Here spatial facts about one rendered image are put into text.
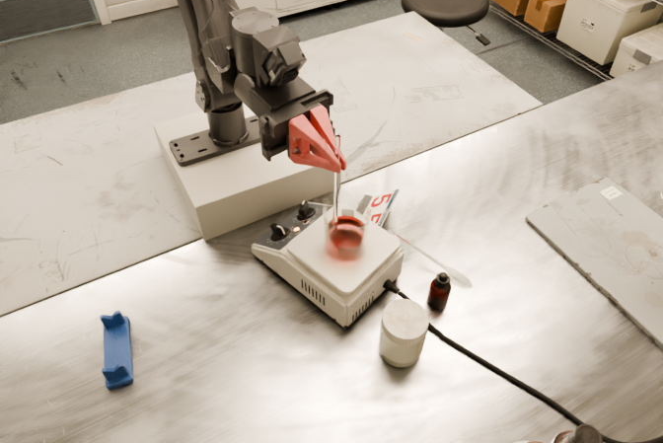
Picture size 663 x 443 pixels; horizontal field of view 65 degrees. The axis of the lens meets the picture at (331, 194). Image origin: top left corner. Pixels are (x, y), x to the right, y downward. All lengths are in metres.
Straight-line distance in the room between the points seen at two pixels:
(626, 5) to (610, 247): 2.04
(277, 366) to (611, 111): 0.86
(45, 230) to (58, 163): 0.17
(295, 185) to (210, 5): 0.31
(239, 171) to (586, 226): 0.58
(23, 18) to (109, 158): 2.57
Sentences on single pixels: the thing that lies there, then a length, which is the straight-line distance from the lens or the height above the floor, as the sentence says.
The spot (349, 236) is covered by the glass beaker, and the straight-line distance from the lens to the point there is 0.66.
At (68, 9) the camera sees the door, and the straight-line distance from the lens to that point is 3.59.
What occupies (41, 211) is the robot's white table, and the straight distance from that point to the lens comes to 1.01.
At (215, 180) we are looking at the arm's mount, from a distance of 0.85.
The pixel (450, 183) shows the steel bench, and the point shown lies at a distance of 0.96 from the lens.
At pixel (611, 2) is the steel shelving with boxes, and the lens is 2.90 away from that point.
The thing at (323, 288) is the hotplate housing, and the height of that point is 0.97.
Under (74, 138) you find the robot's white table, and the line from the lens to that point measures 1.14.
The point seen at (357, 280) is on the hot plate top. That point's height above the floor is 0.99.
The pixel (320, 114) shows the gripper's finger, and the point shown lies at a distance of 0.62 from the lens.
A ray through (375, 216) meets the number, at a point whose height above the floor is 0.93.
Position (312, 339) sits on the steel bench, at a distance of 0.75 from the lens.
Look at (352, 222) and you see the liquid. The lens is 0.71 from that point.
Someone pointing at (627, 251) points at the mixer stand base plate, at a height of 0.91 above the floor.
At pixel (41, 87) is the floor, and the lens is 3.15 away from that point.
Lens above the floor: 1.56
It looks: 46 degrees down
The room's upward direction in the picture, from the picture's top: straight up
